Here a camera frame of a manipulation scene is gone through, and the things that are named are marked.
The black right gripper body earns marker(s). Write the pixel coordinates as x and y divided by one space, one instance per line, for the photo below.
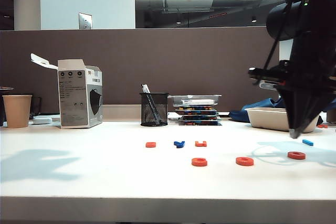
309 72

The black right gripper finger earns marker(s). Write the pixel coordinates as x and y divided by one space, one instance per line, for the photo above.
309 111
292 111

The blue letter I magnet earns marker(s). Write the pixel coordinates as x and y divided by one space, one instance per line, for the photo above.
307 142

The orange letter O magnet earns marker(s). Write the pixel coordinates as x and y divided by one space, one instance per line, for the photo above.
244 161
296 155

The orange letter G magnet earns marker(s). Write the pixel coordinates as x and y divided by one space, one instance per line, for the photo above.
199 162

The letter magnet set case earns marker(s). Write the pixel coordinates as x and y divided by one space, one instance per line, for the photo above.
197 113
195 108
199 117
199 122

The orange letter E magnet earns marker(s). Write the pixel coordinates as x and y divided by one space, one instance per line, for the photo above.
200 144

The blue letter Y magnet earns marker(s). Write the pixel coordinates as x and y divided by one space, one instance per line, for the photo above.
179 144

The small orange letter magnet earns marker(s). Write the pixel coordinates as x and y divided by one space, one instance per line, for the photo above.
150 144

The orange magnet piece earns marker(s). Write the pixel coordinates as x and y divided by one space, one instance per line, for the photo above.
323 126

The brown cardboard box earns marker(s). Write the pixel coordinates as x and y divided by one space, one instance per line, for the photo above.
331 117

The beige pulp tray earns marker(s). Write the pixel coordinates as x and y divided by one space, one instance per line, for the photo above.
265 120

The navy blue slipper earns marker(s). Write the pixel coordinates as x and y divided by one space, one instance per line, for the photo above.
240 115

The white flat box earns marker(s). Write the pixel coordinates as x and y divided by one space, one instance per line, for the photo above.
197 102

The clear plastic case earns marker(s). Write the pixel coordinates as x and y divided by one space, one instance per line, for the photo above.
176 98

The black mesh pen holder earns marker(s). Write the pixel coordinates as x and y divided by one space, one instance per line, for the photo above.
154 111

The brown desk divider panel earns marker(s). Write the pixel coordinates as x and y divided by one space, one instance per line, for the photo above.
157 58

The white black pen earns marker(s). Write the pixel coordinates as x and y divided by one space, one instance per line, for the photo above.
145 88

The white grey face mask box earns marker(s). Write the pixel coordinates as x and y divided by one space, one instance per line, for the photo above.
73 98

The small white device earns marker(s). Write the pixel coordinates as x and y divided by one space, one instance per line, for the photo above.
42 120

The brown paper cup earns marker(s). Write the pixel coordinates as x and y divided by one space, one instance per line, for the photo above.
17 111

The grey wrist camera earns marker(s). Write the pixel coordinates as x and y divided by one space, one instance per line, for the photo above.
267 85

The silver wall switch plate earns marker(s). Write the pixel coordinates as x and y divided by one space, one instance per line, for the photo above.
85 21

